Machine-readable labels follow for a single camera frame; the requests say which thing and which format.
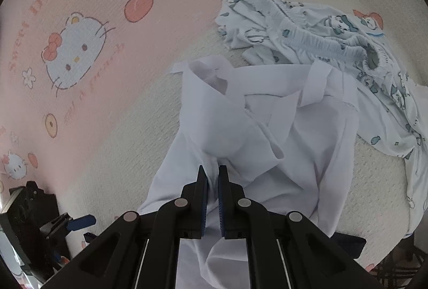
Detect pink cartoon printed blanket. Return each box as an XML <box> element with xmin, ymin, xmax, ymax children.
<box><xmin>0</xmin><ymin>0</ymin><xmax>428</xmax><ymax>289</ymax></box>

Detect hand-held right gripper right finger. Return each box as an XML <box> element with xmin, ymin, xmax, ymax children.
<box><xmin>217</xmin><ymin>165</ymin><xmax>385</xmax><ymax>289</ymax></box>

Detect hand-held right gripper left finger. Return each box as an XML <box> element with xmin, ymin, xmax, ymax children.
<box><xmin>57</xmin><ymin>165</ymin><xmax>209</xmax><ymax>289</ymax></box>

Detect white shirt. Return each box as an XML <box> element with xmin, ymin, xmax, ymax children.
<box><xmin>137</xmin><ymin>55</ymin><xmax>360</xmax><ymax>289</ymax></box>

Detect white printed pajama pants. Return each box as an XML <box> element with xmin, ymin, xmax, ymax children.
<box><xmin>216</xmin><ymin>0</ymin><xmax>428</xmax><ymax>239</ymax></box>

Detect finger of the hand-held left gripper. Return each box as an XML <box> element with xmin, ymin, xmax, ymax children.
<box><xmin>40</xmin><ymin>213</ymin><xmax>97</xmax><ymax>238</ymax></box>
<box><xmin>82</xmin><ymin>231</ymin><xmax>100</xmax><ymax>245</ymax></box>

